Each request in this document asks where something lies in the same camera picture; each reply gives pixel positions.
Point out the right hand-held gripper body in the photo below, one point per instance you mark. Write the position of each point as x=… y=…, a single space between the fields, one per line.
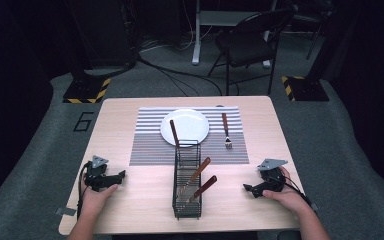
x=273 y=176

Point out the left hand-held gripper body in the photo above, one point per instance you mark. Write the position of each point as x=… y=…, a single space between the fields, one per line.
x=95 y=175

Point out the person's left hand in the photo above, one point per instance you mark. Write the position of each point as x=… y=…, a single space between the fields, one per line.
x=95 y=198

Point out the person's right hand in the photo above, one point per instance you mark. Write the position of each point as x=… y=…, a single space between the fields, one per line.
x=288 y=196

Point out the striped grey placemat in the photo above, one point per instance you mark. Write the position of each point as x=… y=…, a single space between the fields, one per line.
x=146 y=153

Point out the grey tape piece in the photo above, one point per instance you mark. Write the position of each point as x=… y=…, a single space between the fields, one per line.
x=65 y=211

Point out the white round plate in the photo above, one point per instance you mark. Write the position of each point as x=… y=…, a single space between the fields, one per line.
x=190 y=125

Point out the black stand base striped edge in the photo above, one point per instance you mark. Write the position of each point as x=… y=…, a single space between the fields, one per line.
x=85 y=90
x=308 y=88

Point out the black folding chair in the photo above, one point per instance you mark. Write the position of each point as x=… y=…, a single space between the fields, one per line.
x=246 y=46

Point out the dark cabinet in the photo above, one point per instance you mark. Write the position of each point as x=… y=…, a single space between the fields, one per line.
x=106 y=30

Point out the white desk frame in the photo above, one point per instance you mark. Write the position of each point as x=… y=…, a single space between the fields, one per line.
x=196 y=40

